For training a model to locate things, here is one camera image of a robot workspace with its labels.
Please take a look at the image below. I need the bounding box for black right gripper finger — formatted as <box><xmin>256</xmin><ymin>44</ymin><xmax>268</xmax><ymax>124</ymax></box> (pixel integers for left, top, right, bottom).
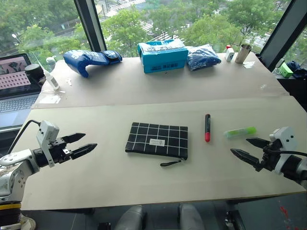
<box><xmin>230</xmin><ymin>148</ymin><xmax>262</xmax><ymax>168</ymax></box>
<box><xmin>246</xmin><ymin>138</ymin><xmax>272</xmax><ymax>149</ymax></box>

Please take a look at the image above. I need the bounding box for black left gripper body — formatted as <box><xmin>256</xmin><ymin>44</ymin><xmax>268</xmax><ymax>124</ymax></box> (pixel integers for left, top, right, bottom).
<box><xmin>49</xmin><ymin>138</ymin><xmax>72</xmax><ymax>166</ymax></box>

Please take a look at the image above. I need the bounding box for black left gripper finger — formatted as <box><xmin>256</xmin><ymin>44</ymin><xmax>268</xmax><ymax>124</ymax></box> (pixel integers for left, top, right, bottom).
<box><xmin>70</xmin><ymin>143</ymin><xmax>98</xmax><ymax>160</ymax></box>
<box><xmin>62</xmin><ymin>133</ymin><xmax>86</xmax><ymax>144</ymax></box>

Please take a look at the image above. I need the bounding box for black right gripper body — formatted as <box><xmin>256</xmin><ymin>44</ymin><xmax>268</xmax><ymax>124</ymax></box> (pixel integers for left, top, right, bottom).
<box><xmin>255</xmin><ymin>139</ymin><xmax>283</xmax><ymax>172</ymax></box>

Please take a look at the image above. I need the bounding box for green highlighter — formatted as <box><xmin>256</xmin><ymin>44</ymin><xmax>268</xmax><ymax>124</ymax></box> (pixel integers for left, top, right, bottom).
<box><xmin>224</xmin><ymin>126</ymin><xmax>257</xmax><ymax>139</ymax></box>

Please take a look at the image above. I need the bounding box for red and black marker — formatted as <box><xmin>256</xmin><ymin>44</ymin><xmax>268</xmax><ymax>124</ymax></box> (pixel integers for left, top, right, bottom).
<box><xmin>204</xmin><ymin>114</ymin><xmax>212</xmax><ymax>143</ymax></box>

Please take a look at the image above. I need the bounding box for black white-grid pencil case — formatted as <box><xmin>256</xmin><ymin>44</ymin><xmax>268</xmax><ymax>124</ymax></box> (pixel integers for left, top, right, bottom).
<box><xmin>125</xmin><ymin>122</ymin><xmax>189</xmax><ymax>168</ymax></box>

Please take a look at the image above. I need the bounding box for white squeeze bottle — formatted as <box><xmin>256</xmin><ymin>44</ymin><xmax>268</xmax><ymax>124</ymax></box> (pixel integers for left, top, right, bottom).
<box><xmin>35</xmin><ymin>57</ymin><xmax>60</xmax><ymax>91</ymax></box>

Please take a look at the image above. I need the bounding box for grey laptop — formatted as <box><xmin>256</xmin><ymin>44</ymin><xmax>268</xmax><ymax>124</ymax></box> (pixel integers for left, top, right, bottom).
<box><xmin>0</xmin><ymin>53</ymin><xmax>44</xmax><ymax>132</ymax></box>

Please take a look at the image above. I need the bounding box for blue glove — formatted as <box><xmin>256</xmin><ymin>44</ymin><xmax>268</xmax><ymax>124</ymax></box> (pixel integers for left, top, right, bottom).
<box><xmin>62</xmin><ymin>49</ymin><xmax>123</xmax><ymax>78</ymax></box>

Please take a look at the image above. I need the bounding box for green box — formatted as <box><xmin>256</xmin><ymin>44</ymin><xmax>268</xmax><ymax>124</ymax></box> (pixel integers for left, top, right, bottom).
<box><xmin>280</xmin><ymin>61</ymin><xmax>295</xmax><ymax>79</ymax></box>

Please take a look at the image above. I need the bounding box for pale green bottle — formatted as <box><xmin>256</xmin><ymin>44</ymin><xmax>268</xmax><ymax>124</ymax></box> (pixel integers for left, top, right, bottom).
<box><xmin>46</xmin><ymin>55</ymin><xmax>57</xmax><ymax>72</ymax></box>

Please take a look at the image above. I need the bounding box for black round speaker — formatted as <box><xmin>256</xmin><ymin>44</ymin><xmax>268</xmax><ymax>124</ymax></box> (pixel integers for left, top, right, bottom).
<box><xmin>24</xmin><ymin>63</ymin><xmax>44</xmax><ymax>83</ymax></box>

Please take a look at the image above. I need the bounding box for grey rounded robot leg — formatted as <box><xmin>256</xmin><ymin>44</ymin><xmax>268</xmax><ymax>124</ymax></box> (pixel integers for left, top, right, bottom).
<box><xmin>115</xmin><ymin>205</ymin><xmax>147</xmax><ymax>230</ymax></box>
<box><xmin>178</xmin><ymin>203</ymin><xmax>205</xmax><ymax>230</ymax></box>

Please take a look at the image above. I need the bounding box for dark blue cloth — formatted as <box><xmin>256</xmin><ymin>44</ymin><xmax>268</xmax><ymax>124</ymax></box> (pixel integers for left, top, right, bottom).
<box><xmin>286</xmin><ymin>60</ymin><xmax>307</xmax><ymax>80</ymax></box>

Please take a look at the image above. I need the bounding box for stainless steel cup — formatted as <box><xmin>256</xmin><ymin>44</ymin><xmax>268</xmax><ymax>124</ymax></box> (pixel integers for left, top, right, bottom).
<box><xmin>235</xmin><ymin>44</ymin><xmax>254</xmax><ymax>64</ymax></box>

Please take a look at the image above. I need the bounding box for small white red-capped bottle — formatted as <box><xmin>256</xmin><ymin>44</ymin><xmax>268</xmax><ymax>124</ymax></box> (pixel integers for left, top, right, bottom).
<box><xmin>224</xmin><ymin>45</ymin><xmax>235</xmax><ymax>62</ymax></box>

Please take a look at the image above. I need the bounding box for blue cloth in plastic bag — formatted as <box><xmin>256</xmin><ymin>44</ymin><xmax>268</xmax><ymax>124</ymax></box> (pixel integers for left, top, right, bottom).
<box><xmin>186</xmin><ymin>44</ymin><xmax>222</xmax><ymax>72</ymax></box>

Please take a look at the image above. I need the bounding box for blue cardboard box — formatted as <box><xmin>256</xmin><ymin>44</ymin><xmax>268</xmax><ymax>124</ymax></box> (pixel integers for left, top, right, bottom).
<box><xmin>137</xmin><ymin>39</ymin><xmax>189</xmax><ymax>74</ymax></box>

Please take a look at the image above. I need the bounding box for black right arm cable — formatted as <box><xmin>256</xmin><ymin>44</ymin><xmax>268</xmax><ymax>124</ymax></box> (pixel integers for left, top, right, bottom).
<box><xmin>263</xmin><ymin>147</ymin><xmax>307</xmax><ymax>158</ymax></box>

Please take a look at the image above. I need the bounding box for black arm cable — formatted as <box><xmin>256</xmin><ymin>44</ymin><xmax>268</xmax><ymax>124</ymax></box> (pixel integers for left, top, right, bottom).
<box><xmin>263</xmin><ymin>147</ymin><xmax>307</xmax><ymax>158</ymax></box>
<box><xmin>7</xmin><ymin>119</ymin><xmax>42</xmax><ymax>155</ymax></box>

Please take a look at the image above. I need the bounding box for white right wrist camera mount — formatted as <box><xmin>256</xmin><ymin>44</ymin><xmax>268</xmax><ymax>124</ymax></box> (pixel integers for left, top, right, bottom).
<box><xmin>269</xmin><ymin>126</ymin><xmax>299</xmax><ymax>175</ymax></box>

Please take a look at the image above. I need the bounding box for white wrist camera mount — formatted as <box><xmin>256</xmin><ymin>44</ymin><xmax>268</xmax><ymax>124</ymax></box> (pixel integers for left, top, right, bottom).
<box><xmin>269</xmin><ymin>126</ymin><xmax>299</xmax><ymax>175</ymax></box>
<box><xmin>35</xmin><ymin>120</ymin><xmax>60</xmax><ymax>168</ymax></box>

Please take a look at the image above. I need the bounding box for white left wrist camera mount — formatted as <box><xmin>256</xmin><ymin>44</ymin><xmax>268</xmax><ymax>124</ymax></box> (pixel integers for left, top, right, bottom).
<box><xmin>35</xmin><ymin>120</ymin><xmax>60</xmax><ymax>168</ymax></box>

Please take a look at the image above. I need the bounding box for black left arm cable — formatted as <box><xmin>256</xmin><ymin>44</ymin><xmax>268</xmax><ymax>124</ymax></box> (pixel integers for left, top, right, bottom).
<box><xmin>7</xmin><ymin>119</ymin><xmax>42</xmax><ymax>155</ymax></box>

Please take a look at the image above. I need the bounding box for black table frame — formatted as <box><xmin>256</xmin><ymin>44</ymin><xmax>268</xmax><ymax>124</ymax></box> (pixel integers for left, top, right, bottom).
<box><xmin>224</xmin><ymin>207</ymin><xmax>246</xmax><ymax>230</ymax></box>

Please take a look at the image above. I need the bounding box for black window frame post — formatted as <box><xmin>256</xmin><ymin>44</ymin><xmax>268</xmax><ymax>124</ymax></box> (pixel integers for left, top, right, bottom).
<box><xmin>73</xmin><ymin>0</ymin><xmax>107</xmax><ymax>52</ymax></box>
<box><xmin>260</xmin><ymin>0</ymin><xmax>307</xmax><ymax>72</ymax></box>

